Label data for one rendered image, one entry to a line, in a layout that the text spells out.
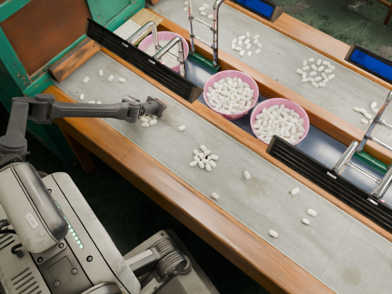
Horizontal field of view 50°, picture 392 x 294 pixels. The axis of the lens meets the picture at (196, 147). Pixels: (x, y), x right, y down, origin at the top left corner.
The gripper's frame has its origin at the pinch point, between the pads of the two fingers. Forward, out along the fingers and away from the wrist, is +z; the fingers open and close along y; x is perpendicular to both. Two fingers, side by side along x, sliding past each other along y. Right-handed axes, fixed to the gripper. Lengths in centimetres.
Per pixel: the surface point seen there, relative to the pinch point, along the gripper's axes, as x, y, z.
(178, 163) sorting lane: 13.8, -24.9, -13.6
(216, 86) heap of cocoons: -14.5, -11.8, 20.0
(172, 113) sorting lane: 1.8, -5.2, 0.6
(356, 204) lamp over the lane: -20, -95, -25
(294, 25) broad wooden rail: -52, -20, 61
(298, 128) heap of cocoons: -17, -56, 24
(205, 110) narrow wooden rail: -6.1, -17.4, 6.2
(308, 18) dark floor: -50, 10, 178
